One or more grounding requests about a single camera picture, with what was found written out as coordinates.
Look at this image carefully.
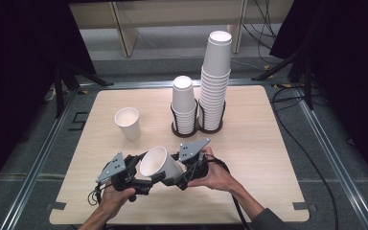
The black metal stand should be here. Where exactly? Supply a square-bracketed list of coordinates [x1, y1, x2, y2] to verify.
[251, 47, 316, 111]
[52, 60, 115, 118]

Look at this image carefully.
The person's left hand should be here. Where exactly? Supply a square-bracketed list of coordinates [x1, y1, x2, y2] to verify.
[99, 188, 137, 219]

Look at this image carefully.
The dark curtain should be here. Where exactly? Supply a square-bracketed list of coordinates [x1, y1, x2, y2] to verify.
[269, 0, 368, 183]
[0, 0, 98, 199]

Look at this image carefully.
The white paper cup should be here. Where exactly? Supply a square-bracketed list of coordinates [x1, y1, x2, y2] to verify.
[114, 106, 142, 142]
[139, 146, 185, 187]

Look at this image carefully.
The tall stack of white cups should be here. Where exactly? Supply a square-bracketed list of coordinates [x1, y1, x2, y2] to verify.
[198, 30, 233, 131]

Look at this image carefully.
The bundle of black cables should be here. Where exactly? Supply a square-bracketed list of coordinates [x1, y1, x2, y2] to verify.
[242, 0, 280, 54]

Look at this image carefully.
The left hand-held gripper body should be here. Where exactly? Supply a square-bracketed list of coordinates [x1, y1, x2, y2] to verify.
[95, 151, 142, 196]

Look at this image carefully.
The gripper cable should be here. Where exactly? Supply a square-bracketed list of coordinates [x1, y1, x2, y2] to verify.
[87, 186, 103, 207]
[204, 154, 251, 230]

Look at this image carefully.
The black floor cable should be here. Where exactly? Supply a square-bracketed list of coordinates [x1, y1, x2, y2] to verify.
[269, 84, 340, 230]

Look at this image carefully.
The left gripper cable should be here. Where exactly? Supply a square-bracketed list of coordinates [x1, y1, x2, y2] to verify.
[87, 186, 103, 207]

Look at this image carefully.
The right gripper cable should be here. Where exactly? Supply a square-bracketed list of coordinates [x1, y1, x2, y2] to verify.
[204, 154, 251, 230]

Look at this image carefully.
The metal floor rail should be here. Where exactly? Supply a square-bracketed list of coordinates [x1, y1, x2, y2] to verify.
[0, 87, 81, 230]
[295, 92, 368, 230]
[80, 78, 277, 91]

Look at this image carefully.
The light wooden shelf unit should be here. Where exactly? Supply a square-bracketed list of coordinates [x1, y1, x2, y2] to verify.
[68, 0, 249, 58]

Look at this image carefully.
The person's right hand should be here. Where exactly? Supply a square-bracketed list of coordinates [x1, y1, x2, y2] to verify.
[187, 146, 238, 193]

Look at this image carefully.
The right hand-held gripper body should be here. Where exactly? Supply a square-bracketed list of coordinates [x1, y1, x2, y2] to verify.
[177, 138, 211, 188]

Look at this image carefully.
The short stack of white cups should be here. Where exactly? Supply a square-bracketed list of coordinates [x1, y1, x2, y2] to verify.
[171, 75, 198, 135]

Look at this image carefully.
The black wire cup holder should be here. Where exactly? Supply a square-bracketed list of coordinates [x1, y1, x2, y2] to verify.
[170, 99, 227, 139]

